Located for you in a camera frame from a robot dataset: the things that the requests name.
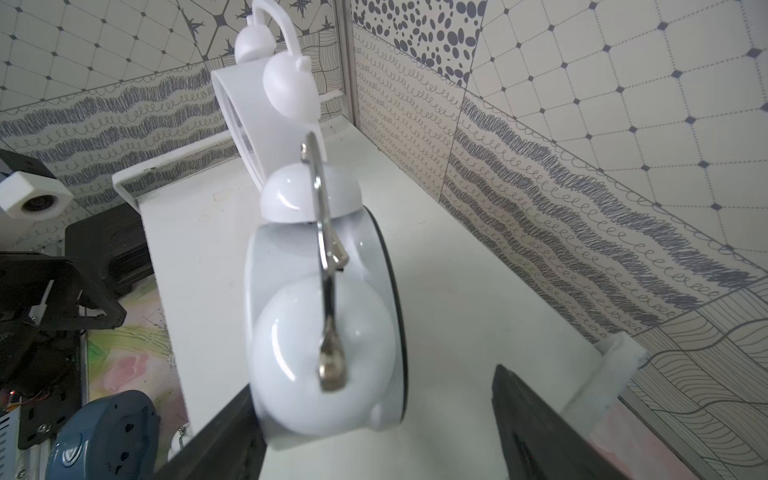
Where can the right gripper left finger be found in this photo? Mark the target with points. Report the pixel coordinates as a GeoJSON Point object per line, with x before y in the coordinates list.
{"type": "Point", "coordinates": [230, 446]}

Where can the left blue round alarm clock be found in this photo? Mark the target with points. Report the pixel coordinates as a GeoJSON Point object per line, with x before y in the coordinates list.
{"type": "Point", "coordinates": [113, 437]}

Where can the small white twin-bell alarm clock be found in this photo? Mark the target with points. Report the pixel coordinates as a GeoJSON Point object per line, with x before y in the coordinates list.
{"type": "Point", "coordinates": [180, 439]}

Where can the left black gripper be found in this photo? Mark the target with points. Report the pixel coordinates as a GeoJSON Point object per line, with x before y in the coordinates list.
{"type": "Point", "coordinates": [46, 302]}

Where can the white two-tier shelf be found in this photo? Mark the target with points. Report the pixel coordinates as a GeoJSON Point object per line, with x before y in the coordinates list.
{"type": "Point", "coordinates": [464, 313]}

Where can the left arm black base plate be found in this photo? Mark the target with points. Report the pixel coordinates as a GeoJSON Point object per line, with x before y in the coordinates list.
{"type": "Point", "coordinates": [43, 417]}

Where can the white plastic twin-bell alarm clock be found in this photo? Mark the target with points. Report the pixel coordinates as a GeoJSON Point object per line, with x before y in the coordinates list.
{"type": "Point", "coordinates": [269, 98]}

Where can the white metal twin-bell alarm clock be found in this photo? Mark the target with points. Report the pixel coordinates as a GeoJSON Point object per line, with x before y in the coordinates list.
{"type": "Point", "coordinates": [326, 344]}

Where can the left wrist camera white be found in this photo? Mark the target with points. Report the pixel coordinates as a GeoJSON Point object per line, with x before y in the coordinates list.
{"type": "Point", "coordinates": [27, 196]}

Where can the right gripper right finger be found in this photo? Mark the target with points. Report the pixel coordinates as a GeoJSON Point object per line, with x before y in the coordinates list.
{"type": "Point", "coordinates": [536, 442]}

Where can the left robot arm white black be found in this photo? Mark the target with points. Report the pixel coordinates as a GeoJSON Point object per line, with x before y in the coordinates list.
{"type": "Point", "coordinates": [110, 246]}

